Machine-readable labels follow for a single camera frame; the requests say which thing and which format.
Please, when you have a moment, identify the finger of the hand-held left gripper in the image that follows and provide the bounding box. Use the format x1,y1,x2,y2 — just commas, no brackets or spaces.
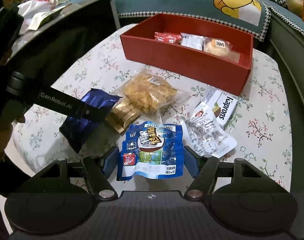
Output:
67,100,108,125

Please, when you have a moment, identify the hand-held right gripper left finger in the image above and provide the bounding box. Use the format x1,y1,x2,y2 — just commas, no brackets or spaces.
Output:
29,145,119,201

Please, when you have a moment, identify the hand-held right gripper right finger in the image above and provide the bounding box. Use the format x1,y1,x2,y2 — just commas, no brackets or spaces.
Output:
183,145,271,201

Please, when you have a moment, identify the dark blue foil packet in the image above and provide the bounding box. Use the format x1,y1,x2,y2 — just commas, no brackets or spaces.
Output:
59,88,123,154

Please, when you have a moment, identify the light blue snack packet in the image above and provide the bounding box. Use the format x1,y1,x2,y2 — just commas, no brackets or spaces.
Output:
116,121,185,182

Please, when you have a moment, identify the red cardboard box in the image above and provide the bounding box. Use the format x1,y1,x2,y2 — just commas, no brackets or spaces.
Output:
120,13,254,97

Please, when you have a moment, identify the large red snack packet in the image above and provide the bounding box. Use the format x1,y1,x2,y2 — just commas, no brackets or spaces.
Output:
166,32,183,45

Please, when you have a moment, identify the round bun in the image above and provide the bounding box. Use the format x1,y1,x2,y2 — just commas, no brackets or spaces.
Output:
203,38,240,62

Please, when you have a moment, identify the white tube-shaped packet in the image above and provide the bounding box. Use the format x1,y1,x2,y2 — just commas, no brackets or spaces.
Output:
180,33,206,50

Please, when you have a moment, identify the person's left hand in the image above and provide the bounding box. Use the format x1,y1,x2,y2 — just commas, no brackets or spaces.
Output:
0,115,26,164

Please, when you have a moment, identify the white printed snack packet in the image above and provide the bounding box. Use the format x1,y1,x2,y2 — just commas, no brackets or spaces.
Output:
180,104,238,159

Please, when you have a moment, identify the gold foil packet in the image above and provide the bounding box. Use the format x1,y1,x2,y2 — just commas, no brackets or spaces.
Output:
105,97,142,134

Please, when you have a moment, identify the crispy snack clear packet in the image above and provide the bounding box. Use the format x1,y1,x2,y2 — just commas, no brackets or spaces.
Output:
117,67,192,121

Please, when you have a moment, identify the white box with green label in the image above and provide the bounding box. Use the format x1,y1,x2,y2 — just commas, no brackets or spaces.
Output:
196,86,239,128

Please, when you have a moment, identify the black glossy side table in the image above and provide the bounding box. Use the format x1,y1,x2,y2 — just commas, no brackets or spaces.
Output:
6,0,121,64

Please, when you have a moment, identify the white paper booklet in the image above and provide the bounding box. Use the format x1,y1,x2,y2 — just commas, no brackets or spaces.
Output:
29,5,67,31

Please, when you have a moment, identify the white and red plastic bag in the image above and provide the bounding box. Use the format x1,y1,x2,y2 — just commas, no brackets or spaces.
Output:
16,0,56,34

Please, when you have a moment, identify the teal bear sofa cover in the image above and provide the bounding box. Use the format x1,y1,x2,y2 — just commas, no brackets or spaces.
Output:
74,0,304,44

